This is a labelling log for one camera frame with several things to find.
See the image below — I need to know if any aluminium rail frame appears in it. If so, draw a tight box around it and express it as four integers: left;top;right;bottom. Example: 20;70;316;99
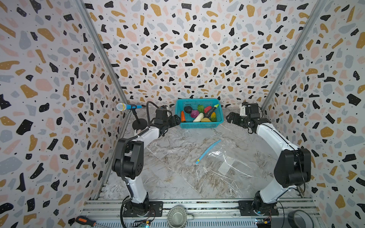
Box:
81;198;326;228

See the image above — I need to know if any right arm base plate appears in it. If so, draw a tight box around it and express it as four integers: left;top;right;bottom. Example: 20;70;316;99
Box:
238;200;279;217

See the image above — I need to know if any grey tape roll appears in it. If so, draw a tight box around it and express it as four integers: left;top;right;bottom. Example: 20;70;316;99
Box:
288;210;315;228

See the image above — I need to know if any green toy leaf vegetable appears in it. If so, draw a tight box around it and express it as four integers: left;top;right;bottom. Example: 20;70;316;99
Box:
197;105;205;113

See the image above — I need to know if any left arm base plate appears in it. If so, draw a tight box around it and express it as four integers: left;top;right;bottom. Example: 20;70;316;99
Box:
121;201;163;218

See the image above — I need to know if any orange toy carrot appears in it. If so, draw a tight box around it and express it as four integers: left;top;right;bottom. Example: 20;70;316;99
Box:
181;111;186;123

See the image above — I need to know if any yellow green toy mango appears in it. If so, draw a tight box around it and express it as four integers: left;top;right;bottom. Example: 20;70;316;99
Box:
210;112;217;122

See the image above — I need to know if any purple toy onion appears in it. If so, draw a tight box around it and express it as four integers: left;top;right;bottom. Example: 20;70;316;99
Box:
190;110;200;119

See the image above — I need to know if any clear zip top bag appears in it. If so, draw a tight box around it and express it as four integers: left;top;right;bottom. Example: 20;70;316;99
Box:
196;142;277;199

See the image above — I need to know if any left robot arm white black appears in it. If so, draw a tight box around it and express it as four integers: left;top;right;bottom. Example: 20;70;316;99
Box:
112;105;182;216

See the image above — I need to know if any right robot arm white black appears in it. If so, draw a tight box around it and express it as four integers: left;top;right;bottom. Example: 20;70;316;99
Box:
226;102;311;215

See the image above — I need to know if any blue microphone on stand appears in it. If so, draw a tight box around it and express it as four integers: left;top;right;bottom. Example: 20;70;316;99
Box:
117;103;148;130

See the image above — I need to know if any red toy pepper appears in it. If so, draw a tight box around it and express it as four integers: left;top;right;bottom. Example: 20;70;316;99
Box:
204;106;212;114

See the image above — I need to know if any black corrugated cable hose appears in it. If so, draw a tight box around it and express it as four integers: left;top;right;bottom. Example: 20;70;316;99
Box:
119;101;160;228

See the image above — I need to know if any orange handled screwdriver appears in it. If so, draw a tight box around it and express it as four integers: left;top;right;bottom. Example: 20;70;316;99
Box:
75;216;106;228

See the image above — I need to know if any teal plastic basket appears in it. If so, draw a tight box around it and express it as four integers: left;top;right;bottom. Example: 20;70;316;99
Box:
175;98;224;129

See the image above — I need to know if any black toy avocado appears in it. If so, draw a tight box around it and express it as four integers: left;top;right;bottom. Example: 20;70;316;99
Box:
184;106;193;114

